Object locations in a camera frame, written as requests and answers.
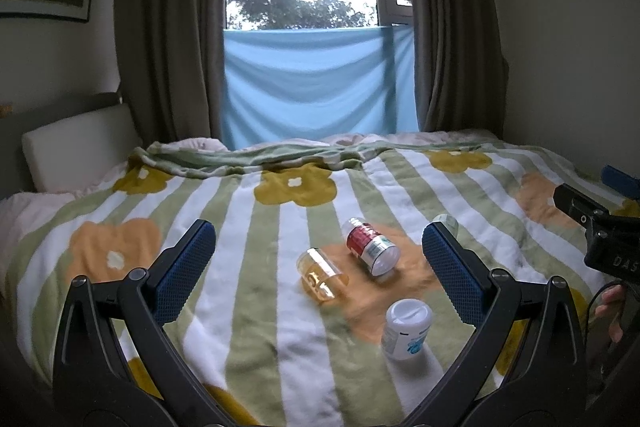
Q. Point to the white pillow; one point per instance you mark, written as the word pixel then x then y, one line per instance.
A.
pixel 75 147

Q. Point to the grey headboard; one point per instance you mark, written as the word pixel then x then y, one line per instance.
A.
pixel 45 107

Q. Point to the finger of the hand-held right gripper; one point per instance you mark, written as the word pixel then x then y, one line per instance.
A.
pixel 575 202
pixel 620 179

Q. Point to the person's right hand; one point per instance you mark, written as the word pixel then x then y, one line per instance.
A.
pixel 613 312

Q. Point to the striped floral blanket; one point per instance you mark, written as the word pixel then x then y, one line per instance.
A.
pixel 280 217

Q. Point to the amber transparent cup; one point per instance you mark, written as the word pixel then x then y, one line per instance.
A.
pixel 320 278

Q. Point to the white plastic bottle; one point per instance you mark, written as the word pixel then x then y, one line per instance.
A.
pixel 406 329

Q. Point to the grey-brown curtain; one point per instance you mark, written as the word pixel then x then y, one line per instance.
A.
pixel 450 17
pixel 165 32

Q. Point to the small pale green cup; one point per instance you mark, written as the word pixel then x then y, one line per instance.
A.
pixel 448 224

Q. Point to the light blue cloth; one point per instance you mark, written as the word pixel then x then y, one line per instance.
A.
pixel 320 87

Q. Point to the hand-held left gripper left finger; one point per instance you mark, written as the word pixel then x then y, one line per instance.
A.
pixel 186 271

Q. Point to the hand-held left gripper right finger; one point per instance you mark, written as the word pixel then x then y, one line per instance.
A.
pixel 451 271

